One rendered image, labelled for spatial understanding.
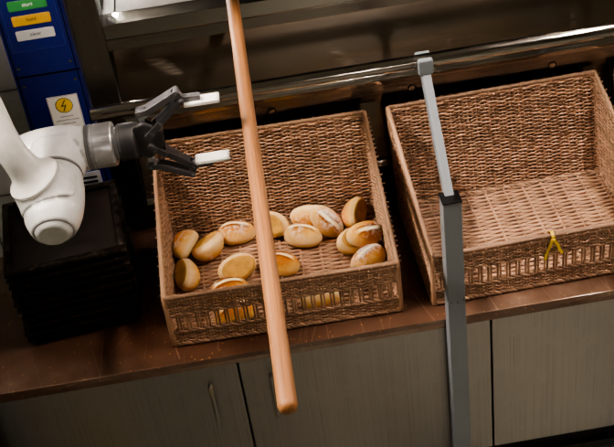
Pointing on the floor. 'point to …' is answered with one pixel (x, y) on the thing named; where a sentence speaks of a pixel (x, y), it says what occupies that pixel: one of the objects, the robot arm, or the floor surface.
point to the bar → (450, 225)
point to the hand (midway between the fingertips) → (218, 127)
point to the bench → (321, 373)
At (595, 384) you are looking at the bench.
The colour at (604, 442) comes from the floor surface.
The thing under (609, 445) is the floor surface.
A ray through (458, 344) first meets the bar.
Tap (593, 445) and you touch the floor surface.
